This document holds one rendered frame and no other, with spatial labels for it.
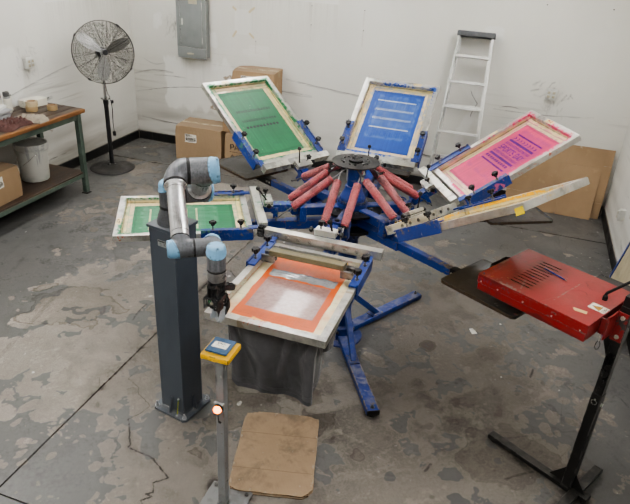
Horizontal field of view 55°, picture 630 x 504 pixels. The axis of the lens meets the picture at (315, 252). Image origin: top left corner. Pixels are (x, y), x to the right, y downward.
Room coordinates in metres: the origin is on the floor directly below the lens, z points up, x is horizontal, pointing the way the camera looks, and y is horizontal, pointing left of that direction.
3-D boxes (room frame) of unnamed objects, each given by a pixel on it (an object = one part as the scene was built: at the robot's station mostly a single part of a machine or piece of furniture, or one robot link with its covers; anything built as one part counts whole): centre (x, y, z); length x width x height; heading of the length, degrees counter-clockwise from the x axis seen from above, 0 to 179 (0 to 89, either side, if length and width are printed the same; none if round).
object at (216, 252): (2.07, 0.38, 1.40); 0.09 x 0.08 x 0.11; 17
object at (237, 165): (4.09, 0.24, 0.91); 1.34 x 0.40 x 0.08; 43
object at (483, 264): (3.11, -0.67, 0.91); 1.34 x 0.40 x 0.08; 43
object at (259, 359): (2.32, 0.18, 0.74); 0.45 x 0.03 x 0.43; 73
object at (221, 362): (2.09, 0.37, 0.48); 0.22 x 0.22 x 0.96; 73
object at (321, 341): (2.60, 0.09, 0.97); 0.79 x 0.58 x 0.04; 163
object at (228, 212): (3.40, 0.67, 1.05); 1.08 x 0.61 x 0.23; 103
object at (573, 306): (2.56, -1.18, 1.06); 0.61 x 0.46 x 0.12; 43
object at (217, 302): (2.06, 0.38, 1.24); 0.09 x 0.08 x 0.12; 163
